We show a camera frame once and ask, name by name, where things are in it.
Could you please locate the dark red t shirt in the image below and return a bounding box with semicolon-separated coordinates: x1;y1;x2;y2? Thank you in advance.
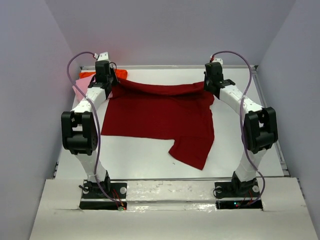
101;78;215;170

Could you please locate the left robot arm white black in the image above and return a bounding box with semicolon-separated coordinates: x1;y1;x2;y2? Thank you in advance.
61;60;118;194

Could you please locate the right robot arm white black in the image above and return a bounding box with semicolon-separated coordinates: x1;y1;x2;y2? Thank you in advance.
204;62;278;199

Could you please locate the orange folded t shirt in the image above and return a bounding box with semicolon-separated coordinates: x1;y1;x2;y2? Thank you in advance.
79;69;128;79

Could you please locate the pink folded t shirt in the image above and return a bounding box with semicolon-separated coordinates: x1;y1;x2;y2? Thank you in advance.
72;77;91;102

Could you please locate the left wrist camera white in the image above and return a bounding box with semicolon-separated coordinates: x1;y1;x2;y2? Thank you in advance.
93;52;109;61

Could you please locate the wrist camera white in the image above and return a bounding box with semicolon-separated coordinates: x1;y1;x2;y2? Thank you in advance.
209;55;223;65
93;52;109;61

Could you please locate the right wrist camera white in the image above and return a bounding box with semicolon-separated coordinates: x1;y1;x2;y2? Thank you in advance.
209;55;223;65

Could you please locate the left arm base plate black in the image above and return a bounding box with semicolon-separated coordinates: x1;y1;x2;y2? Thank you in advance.
79;180;127;211

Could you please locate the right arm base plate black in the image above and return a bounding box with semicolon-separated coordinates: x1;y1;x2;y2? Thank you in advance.
212;179;263;210

